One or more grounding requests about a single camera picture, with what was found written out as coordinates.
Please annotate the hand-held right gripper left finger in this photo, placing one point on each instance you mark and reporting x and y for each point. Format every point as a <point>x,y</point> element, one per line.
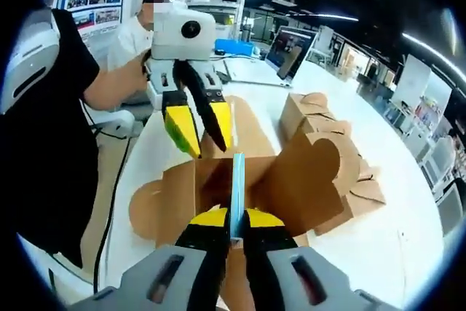
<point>204,238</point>

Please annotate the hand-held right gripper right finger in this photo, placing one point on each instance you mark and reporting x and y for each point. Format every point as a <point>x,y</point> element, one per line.
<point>269,238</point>

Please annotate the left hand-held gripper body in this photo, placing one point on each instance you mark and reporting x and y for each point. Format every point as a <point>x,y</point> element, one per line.
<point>196,41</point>

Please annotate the thin blue item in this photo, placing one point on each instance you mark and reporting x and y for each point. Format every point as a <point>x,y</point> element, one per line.
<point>238,194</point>

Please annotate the brown paper box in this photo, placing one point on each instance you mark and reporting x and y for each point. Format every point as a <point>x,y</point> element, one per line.
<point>367,194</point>
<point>302,180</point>
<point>295,118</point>
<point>335,129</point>

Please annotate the flat blue box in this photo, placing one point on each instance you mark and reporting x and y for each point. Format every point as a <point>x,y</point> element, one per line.
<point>234,47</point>

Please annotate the person's left hand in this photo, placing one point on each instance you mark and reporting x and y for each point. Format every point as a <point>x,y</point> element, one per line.
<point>140,70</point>

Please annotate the white office chair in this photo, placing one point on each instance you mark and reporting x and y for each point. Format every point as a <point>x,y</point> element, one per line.
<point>116,123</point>

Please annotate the person in black shirt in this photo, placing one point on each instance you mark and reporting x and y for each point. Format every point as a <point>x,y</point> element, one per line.
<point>43,143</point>

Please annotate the white worn device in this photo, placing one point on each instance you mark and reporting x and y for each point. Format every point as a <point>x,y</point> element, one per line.
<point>29,56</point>

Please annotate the ceiling light strip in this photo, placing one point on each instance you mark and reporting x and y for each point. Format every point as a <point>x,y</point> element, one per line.
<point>429,43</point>

